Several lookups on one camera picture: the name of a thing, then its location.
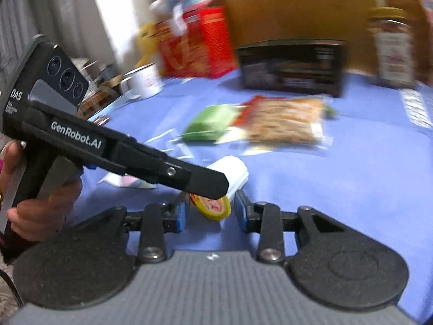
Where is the clear seed snack bag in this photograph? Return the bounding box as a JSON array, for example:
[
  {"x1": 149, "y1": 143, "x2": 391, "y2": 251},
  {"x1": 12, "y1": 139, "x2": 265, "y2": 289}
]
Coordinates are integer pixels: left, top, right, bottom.
[{"x1": 231, "y1": 95, "x2": 335, "y2": 150}]

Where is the yellow lid white cup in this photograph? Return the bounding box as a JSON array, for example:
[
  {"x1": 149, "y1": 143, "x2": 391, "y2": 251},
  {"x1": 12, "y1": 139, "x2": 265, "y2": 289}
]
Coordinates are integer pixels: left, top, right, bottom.
[{"x1": 189, "y1": 155, "x2": 249, "y2": 222}]

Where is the white enamel mug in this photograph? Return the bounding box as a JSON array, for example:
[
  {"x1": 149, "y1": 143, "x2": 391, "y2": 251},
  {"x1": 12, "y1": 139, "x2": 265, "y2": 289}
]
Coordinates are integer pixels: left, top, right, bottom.
[{"x1": 120, "y1": 63, "x2": 163, "y2": 100}]

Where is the red snack packet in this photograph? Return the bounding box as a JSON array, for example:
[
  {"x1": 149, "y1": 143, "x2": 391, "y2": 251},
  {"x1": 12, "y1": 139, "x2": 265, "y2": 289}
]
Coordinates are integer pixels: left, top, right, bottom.
[{"x1": 233, "y1": 95, "x2": 285, "y2": 127}]

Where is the power strip with cables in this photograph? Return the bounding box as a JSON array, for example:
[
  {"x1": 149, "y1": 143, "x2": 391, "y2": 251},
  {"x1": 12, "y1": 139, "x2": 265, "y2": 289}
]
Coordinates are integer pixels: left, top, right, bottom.
[{"x1": 72, "y1": 58, "x2": 119, "y2": 120}]

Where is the clear nut jar gold lid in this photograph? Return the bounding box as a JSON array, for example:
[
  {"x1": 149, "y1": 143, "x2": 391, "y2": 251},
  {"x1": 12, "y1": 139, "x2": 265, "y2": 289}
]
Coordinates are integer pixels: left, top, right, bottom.
[{"x1": 367, "y1": 7, "x2": 415, "y2": 89}]

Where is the black tin box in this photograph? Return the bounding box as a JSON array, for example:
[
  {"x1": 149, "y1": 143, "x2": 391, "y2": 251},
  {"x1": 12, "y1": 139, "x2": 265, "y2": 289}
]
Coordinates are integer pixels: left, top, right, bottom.
[{"x1": 236, "y1": 39, "x2": 347, "y2": 98}]

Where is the pink twisted snack bag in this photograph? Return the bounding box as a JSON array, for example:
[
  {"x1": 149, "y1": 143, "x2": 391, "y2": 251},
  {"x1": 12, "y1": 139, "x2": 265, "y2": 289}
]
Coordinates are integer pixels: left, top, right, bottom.
[{"x1": 412, "y1": 0, "x2": 432, "y2": 86}]

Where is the light green snack packet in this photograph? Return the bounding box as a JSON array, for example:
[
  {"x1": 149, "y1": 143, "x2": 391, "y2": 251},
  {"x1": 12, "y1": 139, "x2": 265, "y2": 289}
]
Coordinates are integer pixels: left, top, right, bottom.
[{"x1": 181, "y1": 104, "x2": 238, "y2": 142}]

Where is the person left hand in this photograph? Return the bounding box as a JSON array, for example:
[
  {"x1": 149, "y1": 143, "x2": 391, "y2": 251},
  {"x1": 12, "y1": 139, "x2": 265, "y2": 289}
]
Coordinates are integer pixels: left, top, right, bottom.
[{"x1": 1, "y1": 140, "x2": 82, "y2": 242}]

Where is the yellow plush toy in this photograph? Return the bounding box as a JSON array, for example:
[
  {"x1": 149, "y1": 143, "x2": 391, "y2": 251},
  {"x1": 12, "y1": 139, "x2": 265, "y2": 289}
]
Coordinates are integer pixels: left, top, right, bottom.
[{"x1": 135, "y1": 23, "x2": 157, "y2": 67}]

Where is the woven brown mat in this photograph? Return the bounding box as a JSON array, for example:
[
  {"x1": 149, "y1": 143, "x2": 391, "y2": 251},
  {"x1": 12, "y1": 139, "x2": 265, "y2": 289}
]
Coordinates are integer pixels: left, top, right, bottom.
[{"x1": 385, "y1": 0, "x2": 425, "y2": 27}]

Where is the wooden board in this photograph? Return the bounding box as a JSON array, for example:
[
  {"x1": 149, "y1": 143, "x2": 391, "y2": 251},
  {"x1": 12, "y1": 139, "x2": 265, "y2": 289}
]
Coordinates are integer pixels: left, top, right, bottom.
[{"x1": 216, "y1": 0, "x2": 376, "y2": 73}]

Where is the red gift box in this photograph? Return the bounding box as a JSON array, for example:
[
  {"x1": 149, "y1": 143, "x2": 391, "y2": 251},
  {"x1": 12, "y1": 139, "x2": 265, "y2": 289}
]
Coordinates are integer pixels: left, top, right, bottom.
[{"x1": 156, "y1": 7, "x2": 237, "y2": 79}]

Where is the blue tablecloth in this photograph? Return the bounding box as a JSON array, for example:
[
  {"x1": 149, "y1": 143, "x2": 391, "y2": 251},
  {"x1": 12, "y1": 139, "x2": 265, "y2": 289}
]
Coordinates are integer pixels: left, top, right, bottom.
[{"x1": 67, "y1": 72, "x2": 432, "y2": 322}]

